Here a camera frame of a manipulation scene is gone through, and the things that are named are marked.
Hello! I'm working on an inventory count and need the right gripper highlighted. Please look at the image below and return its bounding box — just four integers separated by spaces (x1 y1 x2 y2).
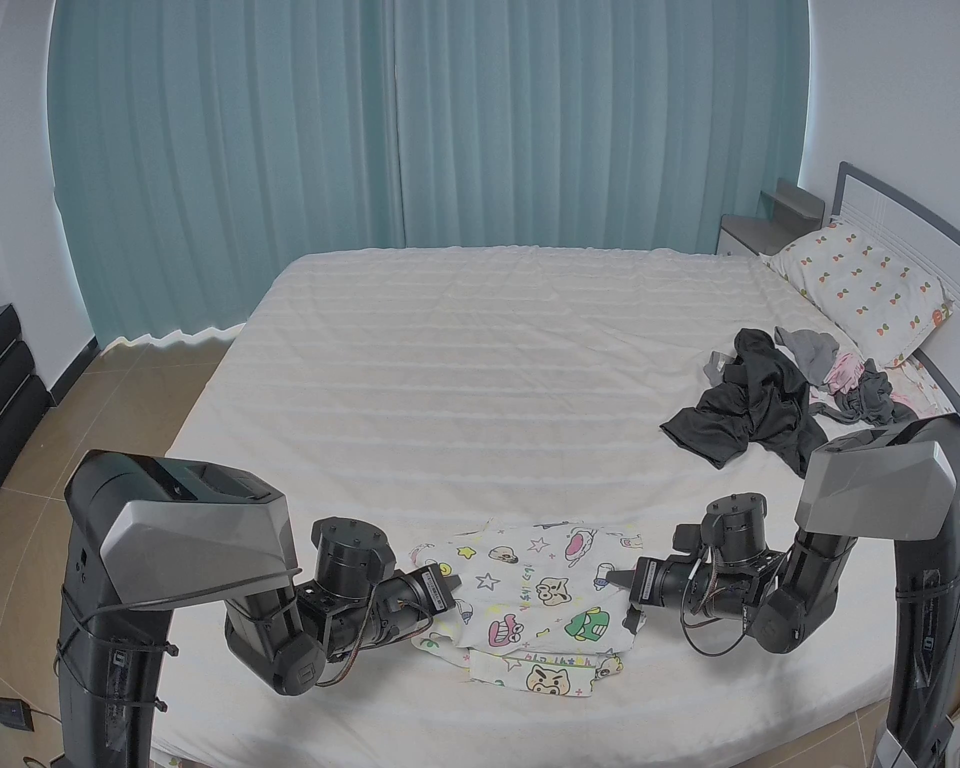
604 555 702 609

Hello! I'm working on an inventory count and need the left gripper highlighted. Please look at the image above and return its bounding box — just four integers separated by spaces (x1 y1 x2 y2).
371 561 464 645

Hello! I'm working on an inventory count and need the white printed pyjama top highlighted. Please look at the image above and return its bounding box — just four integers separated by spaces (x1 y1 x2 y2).
408 517 646 699

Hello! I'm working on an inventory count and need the bed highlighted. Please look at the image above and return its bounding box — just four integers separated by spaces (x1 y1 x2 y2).
146 161 960 768

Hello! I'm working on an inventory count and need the black garment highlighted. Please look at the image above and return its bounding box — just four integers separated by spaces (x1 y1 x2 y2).
660 327 830 477

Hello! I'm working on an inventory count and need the pink garment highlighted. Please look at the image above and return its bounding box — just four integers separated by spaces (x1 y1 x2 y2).
821 352 946 421

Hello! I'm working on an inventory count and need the dark grey garment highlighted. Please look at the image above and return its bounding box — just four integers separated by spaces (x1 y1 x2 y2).
808 360 918 429

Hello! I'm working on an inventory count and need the grey bedside table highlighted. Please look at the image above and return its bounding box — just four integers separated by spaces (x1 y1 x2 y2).
718 177 826 258

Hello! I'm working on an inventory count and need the white printed pillow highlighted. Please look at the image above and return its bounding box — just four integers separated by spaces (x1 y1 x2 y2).
761 219 955 367

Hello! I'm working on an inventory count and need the blue-green curtain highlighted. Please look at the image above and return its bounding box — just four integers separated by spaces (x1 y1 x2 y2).
391 0 815 256
46 0 399 348

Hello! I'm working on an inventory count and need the black chest of drawers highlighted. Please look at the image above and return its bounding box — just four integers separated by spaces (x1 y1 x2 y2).
0 303 52 485

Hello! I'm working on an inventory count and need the black cable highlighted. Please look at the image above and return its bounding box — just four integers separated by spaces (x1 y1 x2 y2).
315 600 436 687
680 577 759 660

